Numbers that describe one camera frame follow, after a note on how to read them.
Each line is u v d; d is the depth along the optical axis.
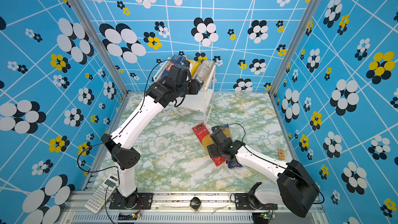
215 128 0.76
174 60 0.87
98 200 0.74
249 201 0.65
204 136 0.94
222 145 0.64
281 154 0.87
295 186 0.41
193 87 0.65
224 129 1.02
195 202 0.65
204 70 0.78
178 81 0.55
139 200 0.73
